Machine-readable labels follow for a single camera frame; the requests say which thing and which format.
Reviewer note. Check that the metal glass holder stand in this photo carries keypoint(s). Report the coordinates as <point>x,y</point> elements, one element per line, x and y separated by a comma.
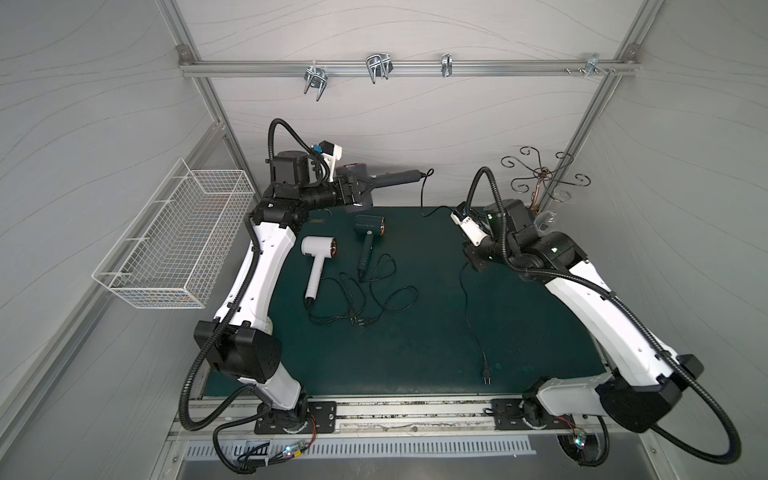
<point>541,181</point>

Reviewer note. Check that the metal bolt bracket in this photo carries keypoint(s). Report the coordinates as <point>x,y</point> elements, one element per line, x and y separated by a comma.
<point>591,68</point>

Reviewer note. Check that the white wire basket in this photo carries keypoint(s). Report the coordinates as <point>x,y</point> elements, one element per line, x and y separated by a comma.
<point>170,255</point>

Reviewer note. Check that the dark green hair dryer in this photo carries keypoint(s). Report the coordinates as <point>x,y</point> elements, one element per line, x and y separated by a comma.
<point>369,227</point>

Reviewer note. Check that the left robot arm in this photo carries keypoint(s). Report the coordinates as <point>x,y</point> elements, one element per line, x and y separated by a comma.
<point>239,341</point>

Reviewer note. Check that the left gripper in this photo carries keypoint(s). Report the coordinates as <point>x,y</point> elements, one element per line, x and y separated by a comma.
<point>351,189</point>

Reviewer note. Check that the metal hook bracket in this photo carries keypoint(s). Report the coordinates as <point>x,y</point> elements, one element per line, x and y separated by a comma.
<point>315,78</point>

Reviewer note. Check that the metal u-bolt bracket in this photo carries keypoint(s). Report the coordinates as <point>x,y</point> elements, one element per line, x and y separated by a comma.
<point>379,65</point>

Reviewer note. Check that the small metal clamp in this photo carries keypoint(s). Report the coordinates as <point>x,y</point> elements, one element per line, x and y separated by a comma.
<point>446,65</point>

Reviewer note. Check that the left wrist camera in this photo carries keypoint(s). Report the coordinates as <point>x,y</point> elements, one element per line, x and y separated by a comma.
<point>330,154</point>

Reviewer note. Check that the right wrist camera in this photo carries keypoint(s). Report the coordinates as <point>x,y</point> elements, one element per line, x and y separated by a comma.
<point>470,228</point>

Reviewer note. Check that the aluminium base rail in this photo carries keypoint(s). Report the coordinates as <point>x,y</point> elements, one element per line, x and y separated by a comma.
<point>410,416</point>

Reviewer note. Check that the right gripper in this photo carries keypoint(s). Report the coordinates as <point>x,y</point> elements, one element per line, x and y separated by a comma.
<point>475,257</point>

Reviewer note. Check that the aluminium top rail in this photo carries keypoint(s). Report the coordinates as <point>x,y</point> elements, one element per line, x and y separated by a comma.
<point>401,68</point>

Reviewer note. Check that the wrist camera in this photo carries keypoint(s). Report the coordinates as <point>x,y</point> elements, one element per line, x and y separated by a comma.
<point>470,228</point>
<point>330,154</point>

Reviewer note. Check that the white vent strip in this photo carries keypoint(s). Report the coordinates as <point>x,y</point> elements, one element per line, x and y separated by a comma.
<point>396,447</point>

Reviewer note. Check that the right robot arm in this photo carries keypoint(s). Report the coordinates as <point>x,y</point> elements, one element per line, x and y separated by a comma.
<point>647,377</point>

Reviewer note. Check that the green table mat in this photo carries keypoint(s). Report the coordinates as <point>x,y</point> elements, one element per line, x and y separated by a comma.
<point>430,325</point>

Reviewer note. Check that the white hair dryer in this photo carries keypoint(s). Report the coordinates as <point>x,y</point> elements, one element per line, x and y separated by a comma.
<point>320,249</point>

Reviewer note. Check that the clear wine glass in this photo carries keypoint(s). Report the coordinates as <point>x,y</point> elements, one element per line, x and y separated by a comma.
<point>545,222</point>

